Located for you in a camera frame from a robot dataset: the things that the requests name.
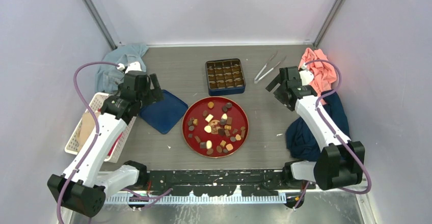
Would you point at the tan cloth in basket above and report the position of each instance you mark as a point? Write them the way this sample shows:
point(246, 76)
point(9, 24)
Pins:
point(86, 129)

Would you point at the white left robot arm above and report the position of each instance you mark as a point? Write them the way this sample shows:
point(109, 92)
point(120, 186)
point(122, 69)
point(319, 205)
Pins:
point(79, 188)

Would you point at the pink cloth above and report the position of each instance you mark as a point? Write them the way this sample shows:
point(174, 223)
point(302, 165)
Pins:
point(324, 73)

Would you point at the blue box lid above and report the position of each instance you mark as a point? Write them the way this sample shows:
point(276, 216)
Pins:
point(165, 114)

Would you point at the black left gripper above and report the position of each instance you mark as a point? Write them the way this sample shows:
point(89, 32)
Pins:
point(155, 94)

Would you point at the dark navy cloth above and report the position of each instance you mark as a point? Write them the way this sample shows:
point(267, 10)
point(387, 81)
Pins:
point(300, 140)

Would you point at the blue chocolate box with dividers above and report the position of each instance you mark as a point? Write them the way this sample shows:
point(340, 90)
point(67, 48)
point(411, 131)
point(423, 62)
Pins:
point(225, 77)

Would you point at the white cone chocolate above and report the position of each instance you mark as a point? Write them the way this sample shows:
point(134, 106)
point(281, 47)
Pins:
point(224, 116)

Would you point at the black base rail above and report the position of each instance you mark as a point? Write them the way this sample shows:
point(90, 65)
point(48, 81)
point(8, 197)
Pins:
point(216, 183)

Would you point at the light blue cloth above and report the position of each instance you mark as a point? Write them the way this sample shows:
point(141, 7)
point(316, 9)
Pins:
point(108, 77)

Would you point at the caramel cube chocolate bottom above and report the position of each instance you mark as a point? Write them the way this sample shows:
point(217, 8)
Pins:
point(229, 147)

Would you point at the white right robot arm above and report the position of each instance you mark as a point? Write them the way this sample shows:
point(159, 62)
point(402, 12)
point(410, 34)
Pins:
point(341, 161)

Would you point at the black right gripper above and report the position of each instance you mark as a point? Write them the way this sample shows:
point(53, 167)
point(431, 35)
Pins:
point(277, 92)

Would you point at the white rectangular chocolate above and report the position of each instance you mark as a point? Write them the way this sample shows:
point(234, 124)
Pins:
point(209, 118)

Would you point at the red round tray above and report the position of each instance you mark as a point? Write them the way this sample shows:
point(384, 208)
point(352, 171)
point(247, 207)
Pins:
point(234, 130)

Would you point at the white oval chocolate bottom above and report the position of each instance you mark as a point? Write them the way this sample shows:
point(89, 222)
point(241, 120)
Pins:
point(209, 144)

